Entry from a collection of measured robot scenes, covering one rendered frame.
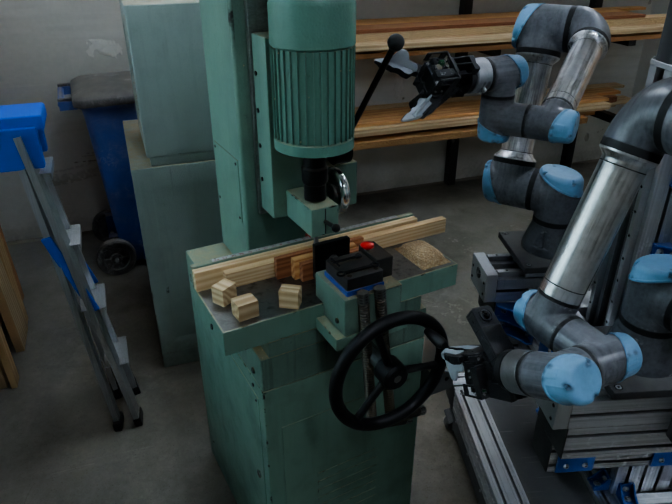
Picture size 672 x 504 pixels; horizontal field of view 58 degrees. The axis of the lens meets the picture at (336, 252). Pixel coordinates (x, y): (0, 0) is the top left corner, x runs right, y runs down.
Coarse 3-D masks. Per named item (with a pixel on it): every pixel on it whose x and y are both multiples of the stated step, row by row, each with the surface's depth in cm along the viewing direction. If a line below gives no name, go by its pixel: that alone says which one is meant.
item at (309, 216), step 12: (288, 192) 144; (300, 192) 143; (288, 204) 146; (300, 204) 139; (312, 204) 137; (324, 204) 137; (336, 204) 137; (288, 216) 148; (300, 216) 141; (312, 216) 135; (324, 216) 137; (336, 216) 138; (312, 228) 137; (324, 228) 138
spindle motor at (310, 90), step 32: (288, 0) 113; (320, 0) 112; (352, 0) 117; (288, 32) 115; (320, 32) 114; (352, 32) 119; (288, 64) 119; (320, 64) 117; (352, 64) 123; (288, 96) 122; (320, 96) 120; (352, 96) 126; (288, 128) 125; (320, 128) 123; (352, 128) 130
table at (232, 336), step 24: (408, 264) 147; (456, 264) 148; (240, 288) 138; (264, 288) 138; (312, 288) 138; (408, 288) 143; (432, 288) 147; (216, 312) 129; (264, 312) 129; (288, 312) 129; (312, 312) 132; (216, 336) 128; (240, 336) 125; (264, 336) 128; (288, 336) 132; (336, 336) 127
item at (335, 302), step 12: (324, 276) 131; (324, 288) 130; (336, 288) 126; (396, 288) 128; (324, 300) 131; (336, 300) 126; (348, 300) 123; (372, 300) 126; (396, 300) 129; (324, 312) 133; (336, 312) 127; (348, 312) 124; (372, 312) 127; (336, 324) 129; (348, 324) 125
